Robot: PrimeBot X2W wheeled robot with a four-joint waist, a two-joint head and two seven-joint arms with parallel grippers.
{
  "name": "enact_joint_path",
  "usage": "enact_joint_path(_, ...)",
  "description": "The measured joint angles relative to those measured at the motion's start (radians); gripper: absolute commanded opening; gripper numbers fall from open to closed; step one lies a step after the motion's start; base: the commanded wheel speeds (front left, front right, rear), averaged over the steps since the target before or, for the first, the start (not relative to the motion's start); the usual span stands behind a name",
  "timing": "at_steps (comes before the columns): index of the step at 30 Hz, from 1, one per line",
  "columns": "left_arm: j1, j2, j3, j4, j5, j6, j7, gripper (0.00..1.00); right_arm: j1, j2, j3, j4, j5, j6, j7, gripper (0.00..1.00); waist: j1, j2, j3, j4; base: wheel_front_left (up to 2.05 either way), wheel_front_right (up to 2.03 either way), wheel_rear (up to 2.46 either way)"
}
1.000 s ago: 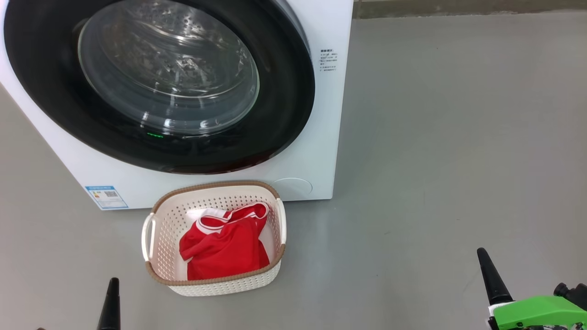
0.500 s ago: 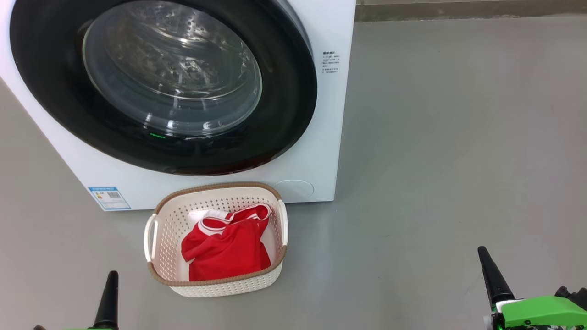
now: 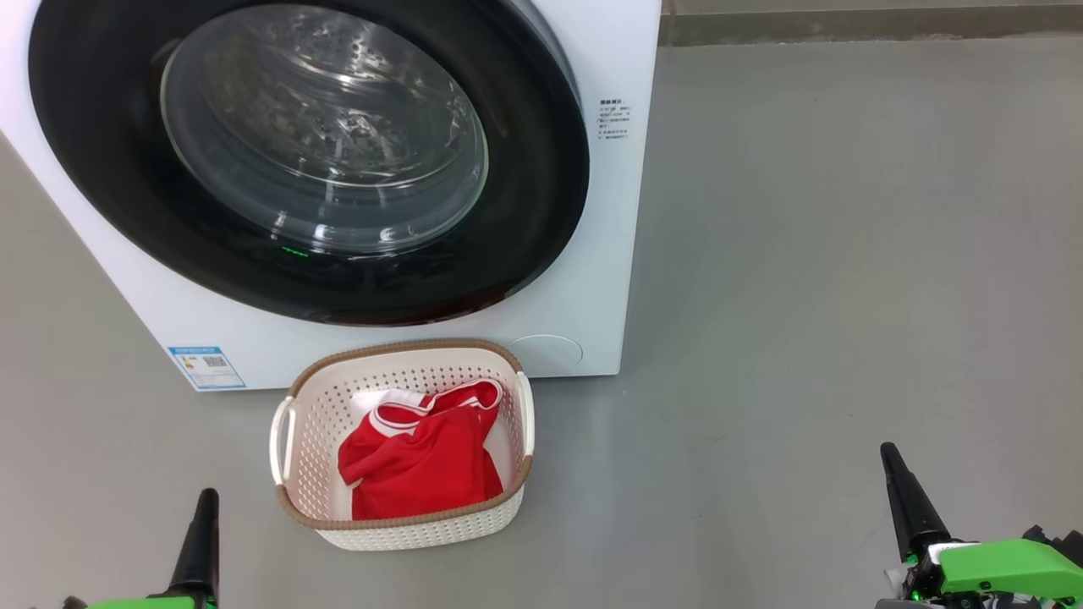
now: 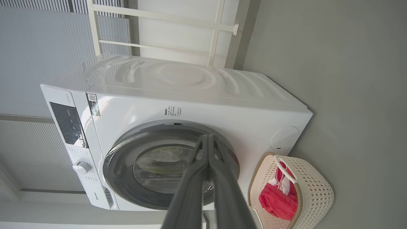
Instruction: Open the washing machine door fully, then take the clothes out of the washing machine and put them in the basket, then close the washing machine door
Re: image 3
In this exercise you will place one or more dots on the red garment with white trim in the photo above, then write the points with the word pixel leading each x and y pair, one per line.
pixel 423 465

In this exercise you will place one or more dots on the cream perforated laundry basket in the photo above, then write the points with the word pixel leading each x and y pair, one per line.
pixel 317 423

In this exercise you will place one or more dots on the round drain filter cover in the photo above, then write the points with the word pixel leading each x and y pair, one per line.
pixel 546 355

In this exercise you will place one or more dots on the black round glass washer door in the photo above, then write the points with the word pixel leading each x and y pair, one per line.
pixel 101 211

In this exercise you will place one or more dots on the white front-load washing machine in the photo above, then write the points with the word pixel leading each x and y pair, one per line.
pixel 592 254

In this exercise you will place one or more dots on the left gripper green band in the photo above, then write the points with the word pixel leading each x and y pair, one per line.
pixel 144 604

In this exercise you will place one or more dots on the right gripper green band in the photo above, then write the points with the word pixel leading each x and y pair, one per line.
pixel 1007 567

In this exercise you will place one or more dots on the blue energy label sticker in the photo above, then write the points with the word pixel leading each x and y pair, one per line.
pixel 206 368

